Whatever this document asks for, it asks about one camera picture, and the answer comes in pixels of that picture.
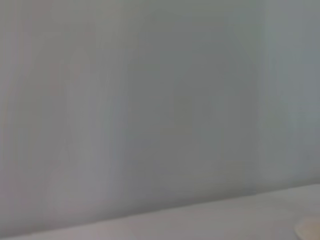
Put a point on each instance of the white paper cup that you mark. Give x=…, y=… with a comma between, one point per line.
x=308, y=227

